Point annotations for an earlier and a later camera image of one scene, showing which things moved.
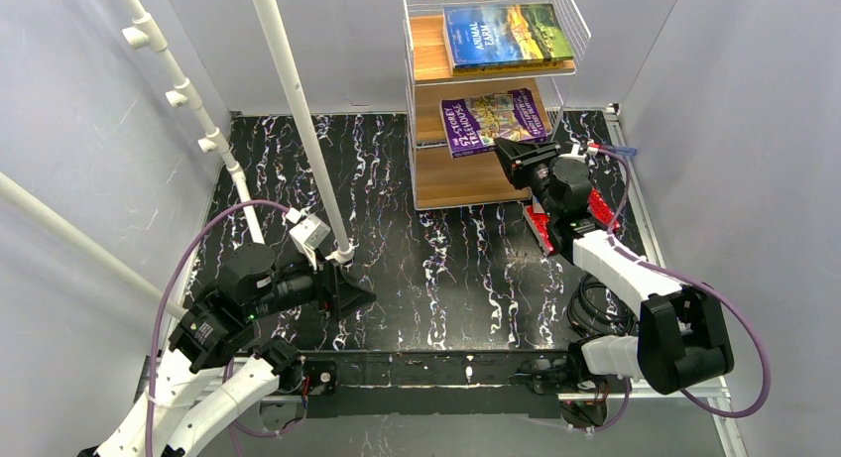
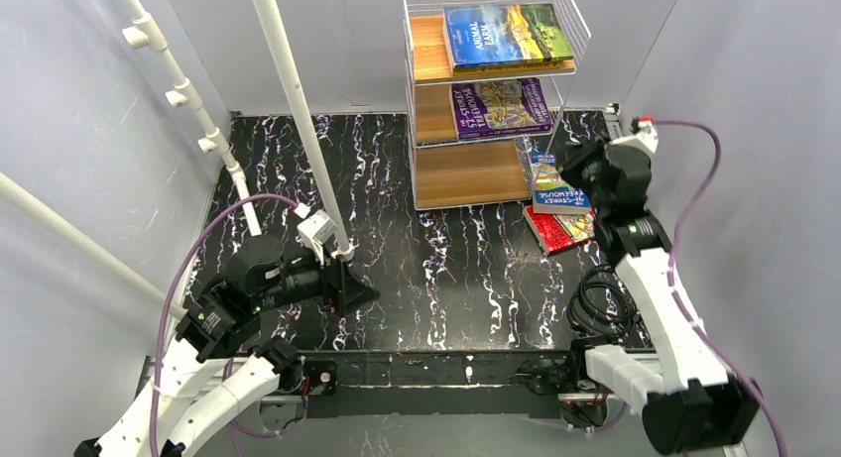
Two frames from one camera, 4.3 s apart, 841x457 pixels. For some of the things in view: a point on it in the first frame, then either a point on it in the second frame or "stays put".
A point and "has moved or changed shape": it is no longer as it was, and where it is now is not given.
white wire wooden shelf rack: (483, 60) stays put
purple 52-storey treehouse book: (473, 122) has moved or changed shape
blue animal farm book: (501, 35) stays put
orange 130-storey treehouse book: (516, 67) stays put
